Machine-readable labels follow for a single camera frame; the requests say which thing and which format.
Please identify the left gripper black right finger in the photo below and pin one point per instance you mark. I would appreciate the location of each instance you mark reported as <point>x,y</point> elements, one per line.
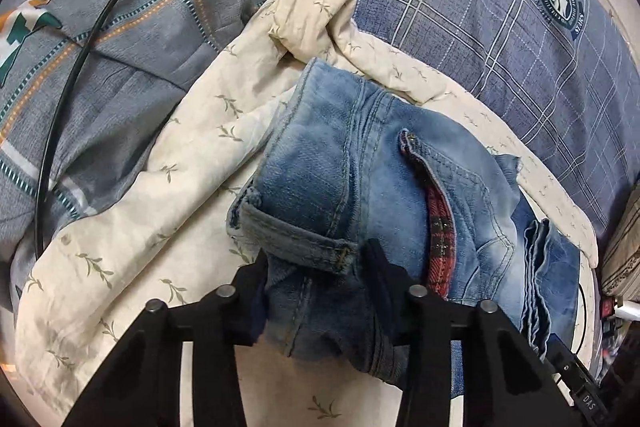
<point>504,382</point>

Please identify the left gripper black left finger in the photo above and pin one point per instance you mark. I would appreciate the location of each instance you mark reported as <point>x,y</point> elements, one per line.
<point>138,383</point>

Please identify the blue denim jeans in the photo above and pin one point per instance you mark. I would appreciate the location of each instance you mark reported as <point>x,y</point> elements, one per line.
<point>355,182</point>

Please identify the beige striped pillow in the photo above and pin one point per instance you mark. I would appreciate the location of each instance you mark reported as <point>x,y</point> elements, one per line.
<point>620,264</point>

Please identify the cream leaf-print bed sheet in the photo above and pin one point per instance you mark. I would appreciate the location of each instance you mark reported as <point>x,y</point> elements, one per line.
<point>167,238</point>

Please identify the blue plaid quilt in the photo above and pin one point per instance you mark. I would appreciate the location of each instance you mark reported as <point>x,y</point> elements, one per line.
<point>558,72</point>

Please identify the grey star-print pillow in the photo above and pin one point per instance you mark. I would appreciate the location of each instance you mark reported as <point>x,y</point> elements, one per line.
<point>86,86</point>

